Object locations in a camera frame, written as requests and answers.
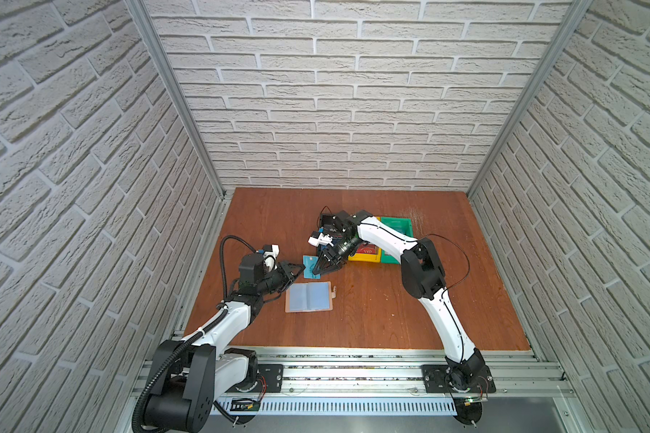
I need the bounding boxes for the teal card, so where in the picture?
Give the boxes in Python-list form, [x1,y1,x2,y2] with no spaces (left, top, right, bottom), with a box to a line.
[303,255,321,280]

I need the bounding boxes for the tan leather card holder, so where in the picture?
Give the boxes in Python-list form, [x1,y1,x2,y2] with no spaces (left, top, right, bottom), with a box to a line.
[285,281,336,313]

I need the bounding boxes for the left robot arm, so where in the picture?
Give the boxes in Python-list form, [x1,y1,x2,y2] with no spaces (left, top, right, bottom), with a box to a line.
[131,250,305,432]

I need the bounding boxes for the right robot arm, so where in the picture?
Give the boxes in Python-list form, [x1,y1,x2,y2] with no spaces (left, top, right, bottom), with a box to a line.
[309,210,495,393]

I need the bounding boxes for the cards in yellow bin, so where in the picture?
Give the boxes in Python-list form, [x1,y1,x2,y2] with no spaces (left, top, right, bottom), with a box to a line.
[357,244,378,255]

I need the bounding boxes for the yellow storage bin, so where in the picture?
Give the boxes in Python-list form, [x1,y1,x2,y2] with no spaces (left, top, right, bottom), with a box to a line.
[348,242,382,263]

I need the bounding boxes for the green storage bin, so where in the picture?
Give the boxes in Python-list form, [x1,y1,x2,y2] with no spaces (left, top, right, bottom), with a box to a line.
[379,215,416,266]

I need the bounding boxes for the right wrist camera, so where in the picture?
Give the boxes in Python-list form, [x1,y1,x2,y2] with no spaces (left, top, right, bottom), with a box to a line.
[308,231,333,248]

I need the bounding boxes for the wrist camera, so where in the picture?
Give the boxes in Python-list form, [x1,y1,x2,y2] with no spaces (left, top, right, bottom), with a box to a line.
[308,231,333,248]
[261,245,279,272]

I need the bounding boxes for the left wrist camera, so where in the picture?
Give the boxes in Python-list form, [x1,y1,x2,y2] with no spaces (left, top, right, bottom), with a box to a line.
[261,245,279,272]

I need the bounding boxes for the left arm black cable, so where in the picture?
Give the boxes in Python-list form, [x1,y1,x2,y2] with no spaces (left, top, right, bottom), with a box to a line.
[218,235,258,301]

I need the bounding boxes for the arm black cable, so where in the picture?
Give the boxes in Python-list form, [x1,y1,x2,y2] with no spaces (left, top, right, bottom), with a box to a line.
[427,233,471,290]
[218,235,258,301]

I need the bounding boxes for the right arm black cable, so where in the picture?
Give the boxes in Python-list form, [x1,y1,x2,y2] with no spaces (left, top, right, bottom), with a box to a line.
[427,233,471,290]

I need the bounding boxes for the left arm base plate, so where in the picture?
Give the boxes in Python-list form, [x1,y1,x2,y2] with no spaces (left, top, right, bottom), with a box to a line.
[229,364,285,394]

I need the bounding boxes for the aluminium mounting rail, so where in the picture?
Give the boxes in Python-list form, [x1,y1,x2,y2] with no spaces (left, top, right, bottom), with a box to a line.
[252,346,575,399]

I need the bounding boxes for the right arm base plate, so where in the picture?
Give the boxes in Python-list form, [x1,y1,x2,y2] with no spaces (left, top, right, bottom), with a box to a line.
[421,364,497,395]

